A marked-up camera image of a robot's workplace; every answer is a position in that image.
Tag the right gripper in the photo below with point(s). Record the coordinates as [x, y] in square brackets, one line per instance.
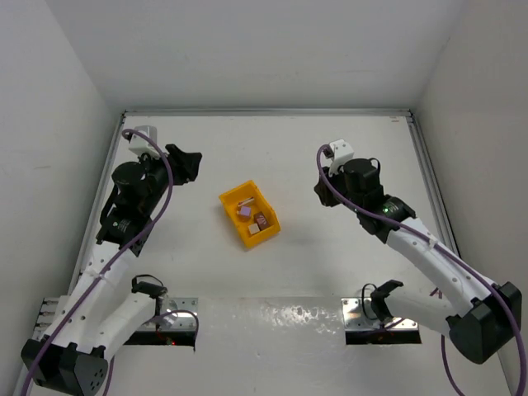
[324, 194]

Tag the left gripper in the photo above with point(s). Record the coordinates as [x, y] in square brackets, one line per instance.
[180, 163]

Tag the yellow plastic bin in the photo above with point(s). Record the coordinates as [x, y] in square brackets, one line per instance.
[229, 201]

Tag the purple cube block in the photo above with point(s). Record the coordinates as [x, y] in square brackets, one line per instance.
[244, 212]

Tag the beige cube with holes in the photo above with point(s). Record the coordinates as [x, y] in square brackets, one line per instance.
[254, 229]

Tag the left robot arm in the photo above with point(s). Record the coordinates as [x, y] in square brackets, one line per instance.
[75, 354]

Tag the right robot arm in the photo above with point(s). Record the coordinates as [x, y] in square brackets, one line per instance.
[479, 316]

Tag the brown rectangular wood block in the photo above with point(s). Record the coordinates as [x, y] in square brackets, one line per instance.
[261, 220]

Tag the beige flat wood plank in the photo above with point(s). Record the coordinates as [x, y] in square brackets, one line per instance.
[246, 202]

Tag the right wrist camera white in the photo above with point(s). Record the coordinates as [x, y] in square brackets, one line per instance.
[338, 152]

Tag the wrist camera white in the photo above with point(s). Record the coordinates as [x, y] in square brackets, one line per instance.
[139, 146]
[338, 152]

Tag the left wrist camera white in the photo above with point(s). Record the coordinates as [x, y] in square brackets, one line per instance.
[139, 146]

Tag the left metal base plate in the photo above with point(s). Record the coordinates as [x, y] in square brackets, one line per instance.
[174, 314]

